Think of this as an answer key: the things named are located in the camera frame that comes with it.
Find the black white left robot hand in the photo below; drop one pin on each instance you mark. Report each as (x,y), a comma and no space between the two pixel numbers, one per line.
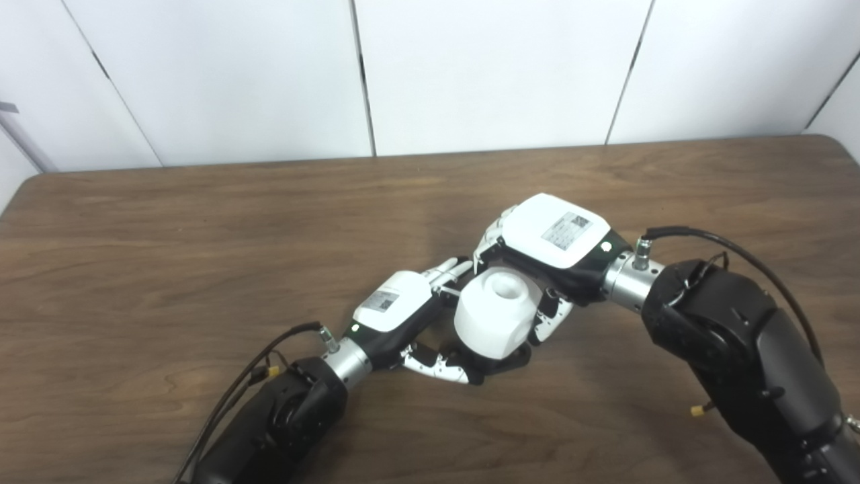
(396,309)

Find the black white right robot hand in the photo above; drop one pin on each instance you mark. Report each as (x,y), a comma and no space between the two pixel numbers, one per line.
(557,232)

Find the round white piece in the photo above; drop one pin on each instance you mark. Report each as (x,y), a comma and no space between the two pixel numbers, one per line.
(497,316)

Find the black flanged holder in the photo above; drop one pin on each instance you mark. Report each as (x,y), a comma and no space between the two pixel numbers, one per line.
(500,363)

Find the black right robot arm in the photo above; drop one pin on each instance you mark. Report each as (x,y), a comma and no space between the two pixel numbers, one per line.
(739,343)

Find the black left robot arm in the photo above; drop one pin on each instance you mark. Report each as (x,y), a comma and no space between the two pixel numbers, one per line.
(282,423)

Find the small grey wall tag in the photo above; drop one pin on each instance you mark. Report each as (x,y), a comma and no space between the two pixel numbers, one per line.
(8,107)

